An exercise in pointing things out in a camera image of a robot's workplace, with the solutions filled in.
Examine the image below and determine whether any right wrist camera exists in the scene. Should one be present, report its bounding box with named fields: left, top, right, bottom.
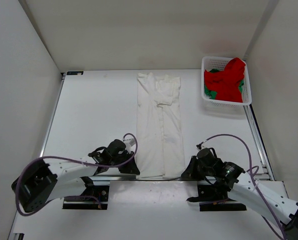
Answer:
left=196, top=142, right=204, bottom=150

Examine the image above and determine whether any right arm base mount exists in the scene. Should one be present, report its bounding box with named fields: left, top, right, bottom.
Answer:
left=186, top=182, right=247, bottom=212

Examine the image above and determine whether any white plastic basket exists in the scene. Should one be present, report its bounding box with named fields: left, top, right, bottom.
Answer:
left=201, top=56, right=252, bottom=106

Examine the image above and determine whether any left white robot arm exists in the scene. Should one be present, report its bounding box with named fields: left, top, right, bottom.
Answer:
left=11, top=135, right=140, bottom=217

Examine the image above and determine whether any red t shirt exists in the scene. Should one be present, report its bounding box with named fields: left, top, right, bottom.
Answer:
left=203, top=57, right=247, bottom=103

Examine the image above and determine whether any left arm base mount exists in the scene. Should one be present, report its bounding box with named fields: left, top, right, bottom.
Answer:
left=62, top=177, right=110, bottom=210

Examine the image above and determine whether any white t shirt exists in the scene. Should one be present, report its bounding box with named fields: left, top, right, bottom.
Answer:
left=136, top=73, right=186, bottom=179

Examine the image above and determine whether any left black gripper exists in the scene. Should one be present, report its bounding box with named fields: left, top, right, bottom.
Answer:
left=109, top=150, right=140, bottom=174

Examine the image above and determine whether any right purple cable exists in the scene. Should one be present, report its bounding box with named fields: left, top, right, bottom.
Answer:
left=196, top=134, right=287, bottom=240

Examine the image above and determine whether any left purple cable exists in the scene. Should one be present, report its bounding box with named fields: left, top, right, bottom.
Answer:
left=15, top=132, right=139, bottom=217

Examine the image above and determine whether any green t shirt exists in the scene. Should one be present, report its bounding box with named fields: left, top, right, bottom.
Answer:
left=203, top=68, right=245, bottom=100

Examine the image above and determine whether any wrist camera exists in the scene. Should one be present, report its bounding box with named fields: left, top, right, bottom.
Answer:
left=196, top=142, right=204, bottom=150
left=123, top=138, right=136, bottom=152

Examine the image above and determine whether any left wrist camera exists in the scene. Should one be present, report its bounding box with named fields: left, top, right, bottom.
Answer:
left=123, top=138, right=136, bottom=152

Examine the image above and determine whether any purple cable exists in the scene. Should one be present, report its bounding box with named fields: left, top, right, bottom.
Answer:
left=196, top=134, right=287, bottom=240
left=15, top=132, right=139, bottom=217

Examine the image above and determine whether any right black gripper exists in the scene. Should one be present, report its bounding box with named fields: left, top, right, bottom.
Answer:
left=182, top=156, right=214, bottom=181

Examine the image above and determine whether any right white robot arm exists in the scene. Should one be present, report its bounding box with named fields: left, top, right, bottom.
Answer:
left=180, top=148, right=298, bottom=240

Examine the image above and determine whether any dark label sticker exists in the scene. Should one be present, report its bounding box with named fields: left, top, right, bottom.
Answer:
left=66, top=71, right=84, bottom=76

